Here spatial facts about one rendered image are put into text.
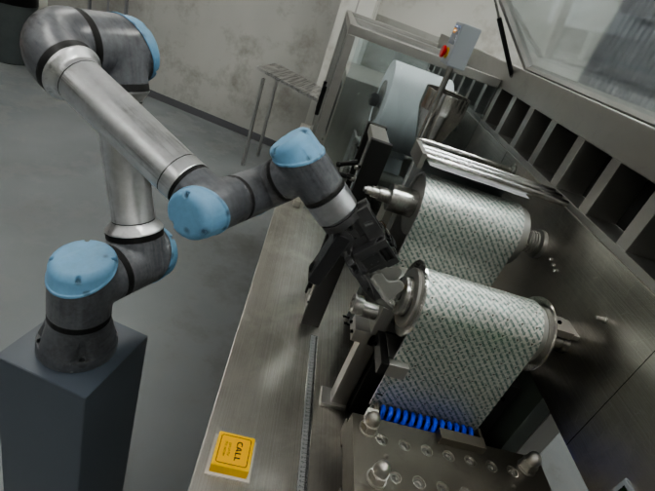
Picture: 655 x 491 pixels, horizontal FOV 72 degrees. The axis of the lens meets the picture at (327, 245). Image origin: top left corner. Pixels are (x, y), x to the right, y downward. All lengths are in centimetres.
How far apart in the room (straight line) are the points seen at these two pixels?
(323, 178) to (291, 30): 426
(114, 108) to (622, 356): 89
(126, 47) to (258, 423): 75
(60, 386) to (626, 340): 101
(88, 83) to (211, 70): 453
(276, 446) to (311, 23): 430
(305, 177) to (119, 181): 42
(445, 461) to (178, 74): 501
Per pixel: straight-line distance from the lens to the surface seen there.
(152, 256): 100
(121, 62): 92
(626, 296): 93
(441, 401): 96
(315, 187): 69
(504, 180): 105
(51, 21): 86
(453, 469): 94
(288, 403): 105
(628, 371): 89
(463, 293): 84
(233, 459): 92
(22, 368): 106
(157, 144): 69
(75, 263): 94
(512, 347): 90
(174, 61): 549
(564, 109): 132
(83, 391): 101
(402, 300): 83
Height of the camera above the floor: 169
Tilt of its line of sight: 29 degrees down
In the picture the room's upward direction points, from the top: 21 degrees clockwise
